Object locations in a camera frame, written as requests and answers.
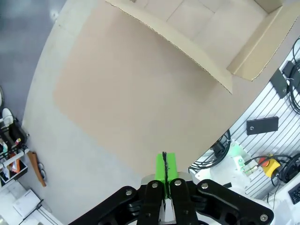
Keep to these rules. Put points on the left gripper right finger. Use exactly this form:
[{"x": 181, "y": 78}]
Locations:
[{"x": 185, "y": 201}]

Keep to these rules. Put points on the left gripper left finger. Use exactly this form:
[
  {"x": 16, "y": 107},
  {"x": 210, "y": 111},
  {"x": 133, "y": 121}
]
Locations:
[{"x": 150, "y": 201}]

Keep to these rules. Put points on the brown cardboard box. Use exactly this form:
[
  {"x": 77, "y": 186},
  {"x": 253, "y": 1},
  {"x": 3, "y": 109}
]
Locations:
[{"x": 187, "y": 23}]

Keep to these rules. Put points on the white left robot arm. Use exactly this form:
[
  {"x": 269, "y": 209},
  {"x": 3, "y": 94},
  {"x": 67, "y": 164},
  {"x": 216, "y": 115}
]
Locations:
[{"x": 222, "y": 173}]

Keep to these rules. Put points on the yellow red emergency stop button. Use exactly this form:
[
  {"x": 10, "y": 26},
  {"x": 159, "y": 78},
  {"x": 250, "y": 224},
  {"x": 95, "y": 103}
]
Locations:
[{"x": 272, "y": 165}]

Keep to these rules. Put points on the black rectangular mounting plate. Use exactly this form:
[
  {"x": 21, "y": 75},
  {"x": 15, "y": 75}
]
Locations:
[
  {"x": 279, "y": 82},
  {"x": 262, "y": 125}
]

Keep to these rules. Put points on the black keypad device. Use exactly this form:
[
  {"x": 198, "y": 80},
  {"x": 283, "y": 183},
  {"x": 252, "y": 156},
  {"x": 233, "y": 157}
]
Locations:
[{"x": 295, "y": 195}]

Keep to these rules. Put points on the grey sandals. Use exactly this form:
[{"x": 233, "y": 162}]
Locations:
[{"x": 42, "y": 172}]

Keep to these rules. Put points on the brown wooden stick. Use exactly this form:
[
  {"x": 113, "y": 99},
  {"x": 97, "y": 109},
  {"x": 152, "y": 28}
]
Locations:
[{"x": 37, "y": 171}]

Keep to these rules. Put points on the white flat box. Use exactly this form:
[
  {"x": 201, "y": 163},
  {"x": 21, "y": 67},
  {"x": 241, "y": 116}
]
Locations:
[{"x": 25, "y": 204}]

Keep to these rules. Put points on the rack of small tools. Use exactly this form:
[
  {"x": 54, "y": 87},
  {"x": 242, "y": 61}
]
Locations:
[{"x": 14, "y": 133}]

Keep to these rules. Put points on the white round object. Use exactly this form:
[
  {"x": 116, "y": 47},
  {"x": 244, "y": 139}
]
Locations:
[{"x": 7, "y": 114}]

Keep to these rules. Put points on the black power adapter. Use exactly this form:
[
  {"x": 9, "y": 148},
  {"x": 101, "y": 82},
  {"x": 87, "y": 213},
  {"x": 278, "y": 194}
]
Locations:
[{"x": 287, "y": 68}]

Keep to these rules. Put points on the aluminium slotted base plate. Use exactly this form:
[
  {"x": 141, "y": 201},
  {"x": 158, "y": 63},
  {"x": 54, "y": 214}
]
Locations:
[{"x": 257, "y": 103}]

